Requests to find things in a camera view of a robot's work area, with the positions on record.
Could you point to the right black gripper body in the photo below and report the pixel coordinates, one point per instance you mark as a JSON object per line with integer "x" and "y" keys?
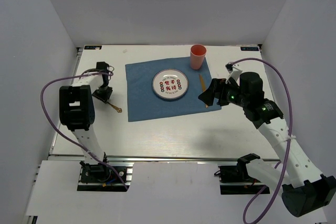
{"x": 229, "y": 93}

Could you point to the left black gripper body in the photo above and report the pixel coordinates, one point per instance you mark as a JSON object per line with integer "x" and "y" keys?
{"x": 103, "y": 93}

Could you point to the gold knife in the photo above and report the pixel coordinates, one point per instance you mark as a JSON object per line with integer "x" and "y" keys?
{"x": 202, "y": 83}

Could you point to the gold fork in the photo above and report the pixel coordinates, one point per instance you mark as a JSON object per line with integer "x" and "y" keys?
{"x": 118, "y": 109}

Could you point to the round plate with red characters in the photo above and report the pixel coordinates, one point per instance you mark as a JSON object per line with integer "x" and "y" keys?
{"x": 170, "y": 84}

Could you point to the red cup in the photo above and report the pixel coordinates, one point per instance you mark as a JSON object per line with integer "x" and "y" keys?
{"x": 197, "y": 55}

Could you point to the blue cloth napkin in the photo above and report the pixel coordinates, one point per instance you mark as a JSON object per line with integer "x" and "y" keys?
{"x": 144, "y": 104}

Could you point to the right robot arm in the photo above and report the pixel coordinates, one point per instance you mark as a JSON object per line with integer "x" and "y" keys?
{"x": 304, "y": 187}

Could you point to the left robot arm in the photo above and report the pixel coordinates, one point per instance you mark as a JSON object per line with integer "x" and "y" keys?
{"x": 77, "y": 109}

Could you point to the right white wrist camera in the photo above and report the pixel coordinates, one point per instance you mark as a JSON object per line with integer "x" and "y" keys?
{"x": 234, "y": 72}

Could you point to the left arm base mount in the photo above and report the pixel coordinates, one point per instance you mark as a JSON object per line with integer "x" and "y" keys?
{"x": 98, "y": 178}

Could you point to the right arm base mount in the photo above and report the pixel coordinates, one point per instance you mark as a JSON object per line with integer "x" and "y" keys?
{"x": 231, "y": 183}

